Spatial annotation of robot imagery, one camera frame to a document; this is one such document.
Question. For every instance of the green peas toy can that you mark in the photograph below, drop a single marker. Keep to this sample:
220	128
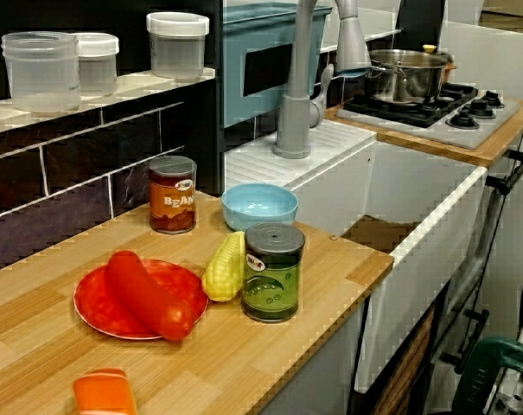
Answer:
272	281

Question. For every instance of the orange toy bread slice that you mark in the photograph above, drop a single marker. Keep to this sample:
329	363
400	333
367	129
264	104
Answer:
103	393

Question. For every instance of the steel pot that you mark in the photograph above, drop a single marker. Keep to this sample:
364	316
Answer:
410	78

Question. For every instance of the red plate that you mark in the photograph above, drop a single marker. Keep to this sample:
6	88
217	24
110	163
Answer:
92	302

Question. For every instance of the red toy sausage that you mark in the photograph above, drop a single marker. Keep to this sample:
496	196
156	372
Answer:
144	294

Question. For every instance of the gray toy faucet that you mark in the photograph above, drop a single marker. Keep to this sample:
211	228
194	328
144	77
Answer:
293	125

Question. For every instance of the gray black toy stove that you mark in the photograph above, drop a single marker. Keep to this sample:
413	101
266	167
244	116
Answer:
473	134

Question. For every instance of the black upright panel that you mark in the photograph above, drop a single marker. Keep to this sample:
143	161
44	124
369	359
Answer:
421	21

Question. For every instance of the white toy sink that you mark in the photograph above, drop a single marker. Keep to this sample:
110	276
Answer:
399	173

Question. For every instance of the clear container white lid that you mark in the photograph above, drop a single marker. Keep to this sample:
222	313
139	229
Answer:
99	65
176	47

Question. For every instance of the yellow toy corn cob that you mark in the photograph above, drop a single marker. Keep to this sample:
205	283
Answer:
222	272

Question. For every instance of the brown beans toy can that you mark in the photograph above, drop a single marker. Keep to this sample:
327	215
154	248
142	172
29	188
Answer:
172	199

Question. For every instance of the clear container without lid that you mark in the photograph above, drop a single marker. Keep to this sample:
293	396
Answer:
40	73

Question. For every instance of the green clamp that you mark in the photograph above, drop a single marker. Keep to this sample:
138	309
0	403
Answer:
481	372

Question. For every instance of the light blue bowl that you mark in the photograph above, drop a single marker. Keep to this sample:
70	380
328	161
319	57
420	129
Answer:
257	207

